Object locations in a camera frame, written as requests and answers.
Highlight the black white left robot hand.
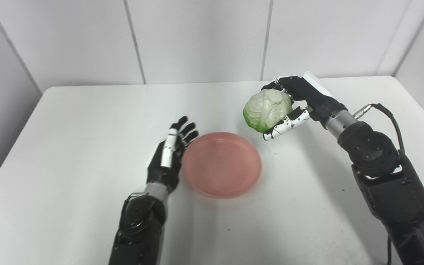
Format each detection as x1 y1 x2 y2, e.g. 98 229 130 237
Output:
146 116 199 194

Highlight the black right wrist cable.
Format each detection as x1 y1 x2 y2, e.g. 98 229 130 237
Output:
353 103 406 152

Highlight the pink round plate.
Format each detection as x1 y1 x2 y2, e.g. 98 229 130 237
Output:
182 132 263 199

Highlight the green white toy cabbage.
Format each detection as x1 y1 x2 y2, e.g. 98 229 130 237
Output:
243 89 294 133

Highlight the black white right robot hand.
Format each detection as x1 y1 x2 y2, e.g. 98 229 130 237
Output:
261 71 348 141

